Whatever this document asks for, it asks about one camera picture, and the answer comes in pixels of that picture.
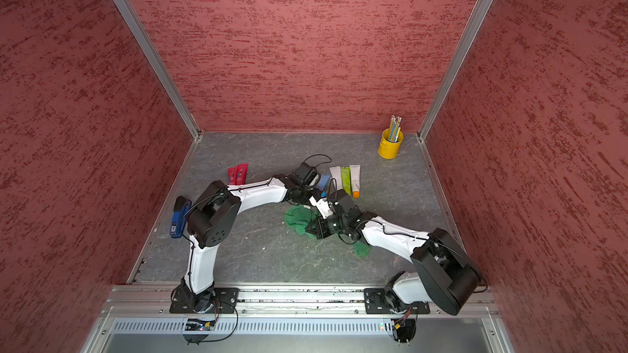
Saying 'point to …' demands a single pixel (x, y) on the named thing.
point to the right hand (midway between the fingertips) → (308, 233)
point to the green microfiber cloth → (298, 217)
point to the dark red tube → (232, 176)
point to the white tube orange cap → (355, 172)
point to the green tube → (346, 179)
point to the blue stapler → (181, 208)
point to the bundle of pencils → (394, 127)
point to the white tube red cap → (336, 174)
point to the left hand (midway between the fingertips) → (315, 202)
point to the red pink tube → (242, 173)
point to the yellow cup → (388, 149)
